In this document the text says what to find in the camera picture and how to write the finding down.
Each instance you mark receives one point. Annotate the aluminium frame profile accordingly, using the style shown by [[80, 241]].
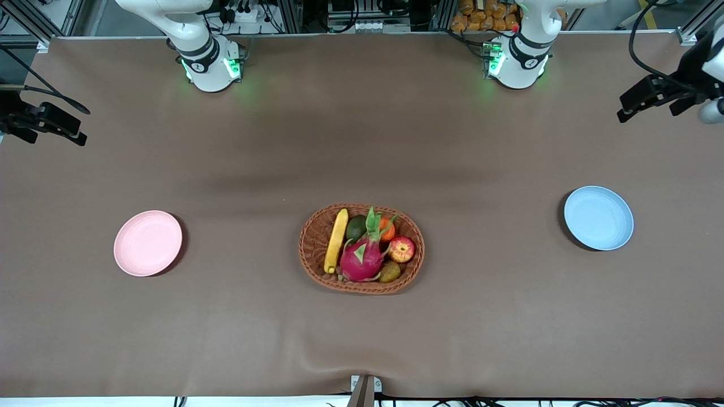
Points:
[[687, 35], [28, 20]]

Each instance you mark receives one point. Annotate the brown table cloth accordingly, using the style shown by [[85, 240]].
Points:
[[362, 141]]

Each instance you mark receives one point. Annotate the pink dragon fruit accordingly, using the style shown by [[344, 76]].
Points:
[[362, 260]]

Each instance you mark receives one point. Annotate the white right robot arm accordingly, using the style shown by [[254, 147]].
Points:
[[206, 62]]

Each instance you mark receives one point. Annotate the white power strip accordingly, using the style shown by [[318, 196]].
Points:
[[243, 16]]

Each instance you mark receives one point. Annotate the orange tangerine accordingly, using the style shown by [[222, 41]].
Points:
[[388, 232]]

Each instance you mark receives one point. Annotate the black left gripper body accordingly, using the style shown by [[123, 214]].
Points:
[[682, 86]]

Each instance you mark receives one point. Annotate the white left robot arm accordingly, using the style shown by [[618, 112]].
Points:
[[523, 56]]

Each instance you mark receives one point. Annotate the red yellow apple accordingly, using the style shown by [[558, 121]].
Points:
[[401, 250]]

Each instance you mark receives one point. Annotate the white terminal block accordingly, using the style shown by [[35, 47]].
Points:
[[373, 26]]

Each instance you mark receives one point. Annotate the metal camera mount pole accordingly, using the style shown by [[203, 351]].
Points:
[[363, 393]]

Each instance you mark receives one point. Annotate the yellow-brown pear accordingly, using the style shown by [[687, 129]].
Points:
[[390, 272]]

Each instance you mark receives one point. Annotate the yellow banana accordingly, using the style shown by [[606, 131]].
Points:
[[337, 237]]

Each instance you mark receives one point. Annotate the bag of orange buns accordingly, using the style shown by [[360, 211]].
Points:
[[481, 17]]

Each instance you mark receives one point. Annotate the pink round plate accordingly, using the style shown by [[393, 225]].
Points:
[[147, 243]]

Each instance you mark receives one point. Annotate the green avocado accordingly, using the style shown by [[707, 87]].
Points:
[[355, 226]]

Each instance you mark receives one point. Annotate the light blue round plate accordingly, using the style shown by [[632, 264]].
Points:
[[598, 217]]

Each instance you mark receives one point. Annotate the brown wicker basket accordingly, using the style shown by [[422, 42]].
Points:
[[314, 249]]

